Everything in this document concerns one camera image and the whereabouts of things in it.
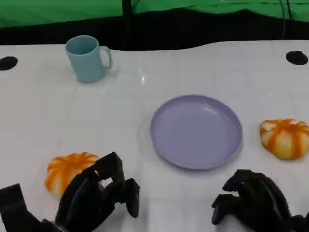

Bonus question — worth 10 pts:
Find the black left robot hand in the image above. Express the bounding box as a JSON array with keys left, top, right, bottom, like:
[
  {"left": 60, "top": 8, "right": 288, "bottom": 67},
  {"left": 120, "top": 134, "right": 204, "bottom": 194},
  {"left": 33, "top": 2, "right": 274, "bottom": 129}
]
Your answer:
[{"left": 55, "top": 151, "right": 140, "bottom": 232}]

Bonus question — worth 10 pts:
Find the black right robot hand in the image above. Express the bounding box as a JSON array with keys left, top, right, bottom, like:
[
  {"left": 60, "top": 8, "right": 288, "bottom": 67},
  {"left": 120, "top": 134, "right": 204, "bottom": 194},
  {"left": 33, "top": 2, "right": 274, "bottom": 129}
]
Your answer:
[{"left": 211, "top": 169, "right": 293, "bottom": 232}]

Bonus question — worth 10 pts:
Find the orange white toy bread roll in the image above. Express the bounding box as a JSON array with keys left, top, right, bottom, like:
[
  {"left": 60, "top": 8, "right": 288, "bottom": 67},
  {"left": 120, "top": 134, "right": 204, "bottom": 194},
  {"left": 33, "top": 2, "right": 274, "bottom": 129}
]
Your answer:
[
  {"left": 44, "top": 151, "right": 100, "bottom": 200},
  {"left": 259, "top": 118, "right": 309, "bottom": 160}
]

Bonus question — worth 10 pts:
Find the lilac plate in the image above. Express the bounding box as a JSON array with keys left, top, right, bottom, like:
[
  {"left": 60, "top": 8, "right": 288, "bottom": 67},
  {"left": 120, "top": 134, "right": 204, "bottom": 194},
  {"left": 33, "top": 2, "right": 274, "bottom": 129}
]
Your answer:
[{"left": 150, "top": 94, "right": 243, "bottom": 171}]

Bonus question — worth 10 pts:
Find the pale green mug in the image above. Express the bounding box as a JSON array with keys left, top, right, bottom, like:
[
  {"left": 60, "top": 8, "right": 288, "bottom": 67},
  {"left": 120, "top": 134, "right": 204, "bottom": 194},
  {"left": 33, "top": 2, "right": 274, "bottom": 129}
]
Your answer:
[{"left": 65, "top": 35, "right": 113, "bottom": 84}]

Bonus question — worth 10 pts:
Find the black upright pole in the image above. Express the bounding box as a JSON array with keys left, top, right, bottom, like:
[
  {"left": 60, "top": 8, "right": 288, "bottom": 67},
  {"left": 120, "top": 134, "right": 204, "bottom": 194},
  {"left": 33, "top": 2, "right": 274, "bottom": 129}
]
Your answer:
[{"left": 122, "top": 0, "right": 133, "bottom": 48}]

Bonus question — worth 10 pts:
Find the black cloth under green cloth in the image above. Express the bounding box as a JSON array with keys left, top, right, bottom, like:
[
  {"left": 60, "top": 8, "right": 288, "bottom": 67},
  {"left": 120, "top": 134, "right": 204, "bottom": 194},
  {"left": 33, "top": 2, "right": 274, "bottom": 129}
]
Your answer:
[{"left": 0, "top": 7, "right": 309, "bottom": 52}]

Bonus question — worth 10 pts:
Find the black table cable grommet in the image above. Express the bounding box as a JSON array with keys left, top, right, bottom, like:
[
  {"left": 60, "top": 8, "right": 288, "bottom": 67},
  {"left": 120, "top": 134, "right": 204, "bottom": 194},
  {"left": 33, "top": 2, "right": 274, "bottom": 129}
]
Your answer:
[
  {"left": 0, "top": 56, "right": 19, "bottom": 71},
  {"left": 285, "top": 50, "right": 309, "bottom": 66}
]

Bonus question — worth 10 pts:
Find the thin black cable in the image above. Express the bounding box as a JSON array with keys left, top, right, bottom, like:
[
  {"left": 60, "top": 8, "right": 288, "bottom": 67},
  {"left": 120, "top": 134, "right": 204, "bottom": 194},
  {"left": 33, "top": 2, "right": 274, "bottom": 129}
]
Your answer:
[
  {"left": 279, "top": 0, "right": 287, "bottom": 40},
  {"left": 286, "top": 0, "right": 293, "bottom": 21}
]

